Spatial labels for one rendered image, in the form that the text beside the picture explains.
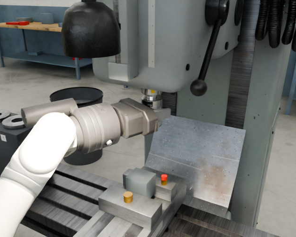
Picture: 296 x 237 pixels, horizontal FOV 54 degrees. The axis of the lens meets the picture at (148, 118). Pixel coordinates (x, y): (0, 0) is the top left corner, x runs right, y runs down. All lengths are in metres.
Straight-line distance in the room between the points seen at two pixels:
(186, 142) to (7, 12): 7.01
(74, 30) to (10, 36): 7.51
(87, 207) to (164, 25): 0.59
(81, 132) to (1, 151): 0.53
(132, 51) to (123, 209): 0.38
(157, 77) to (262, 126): 0.55
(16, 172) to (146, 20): 0.32
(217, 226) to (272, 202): 1.67
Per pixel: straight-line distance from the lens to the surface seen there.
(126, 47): 0.49
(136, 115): 0.57
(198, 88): 0.50
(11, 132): 0.96
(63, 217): 0.88
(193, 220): 0.86
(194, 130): 1.03
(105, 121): 0.54
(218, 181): 1.00
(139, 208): 0.71
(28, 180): 0.49
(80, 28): 0.35
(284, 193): 2.63
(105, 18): 0.36
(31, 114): 0.55
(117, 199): 0.74
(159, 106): 0.63
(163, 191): 0.78
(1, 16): 7.95
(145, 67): 0.52
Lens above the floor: 1.48
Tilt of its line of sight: 24 degrees down
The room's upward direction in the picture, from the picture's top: straight up
